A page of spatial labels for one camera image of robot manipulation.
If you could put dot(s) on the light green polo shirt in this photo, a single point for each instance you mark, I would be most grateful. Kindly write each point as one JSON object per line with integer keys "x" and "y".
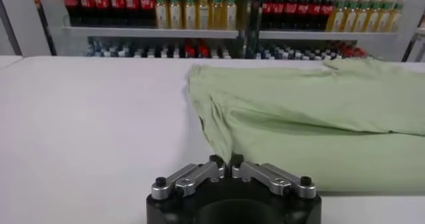
{"x": 315, "y": 112}

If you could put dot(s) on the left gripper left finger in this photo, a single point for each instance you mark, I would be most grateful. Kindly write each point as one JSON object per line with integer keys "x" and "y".
{"x": 192, "y": 179}

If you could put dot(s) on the yellow tea bottle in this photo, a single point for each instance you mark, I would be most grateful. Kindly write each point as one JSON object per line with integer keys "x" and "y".
{"x": 216, "y": 14}
{"x": 203, "y": 14}
{"x": 161, "y": 14}
{"x": 190, "y": 14}
{"x": 348, "y": 18}
{"x": 360, "y": 19}
{"x": 384, "y": 20}
{"x": 336, "y": 17}
{"x": 230, "y": 14}
{"x": 372, "y": 20}
{"x": 175, "y": 14}
{"x": 396, "y": 21}

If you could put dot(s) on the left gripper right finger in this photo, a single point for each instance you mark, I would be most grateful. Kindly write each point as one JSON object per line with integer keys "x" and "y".
{"x": 272, "y": 179}

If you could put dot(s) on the white cooler shelf board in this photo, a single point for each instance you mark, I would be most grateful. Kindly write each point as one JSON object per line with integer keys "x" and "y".
{"x": 149, "y": 32}
{"x": 325, "y": 35}

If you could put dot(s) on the glass beverage cooler cabinet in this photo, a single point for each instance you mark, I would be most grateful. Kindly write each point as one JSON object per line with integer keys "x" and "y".
{"x": 50, "y": 19}
{"x": 254, "y": 12}

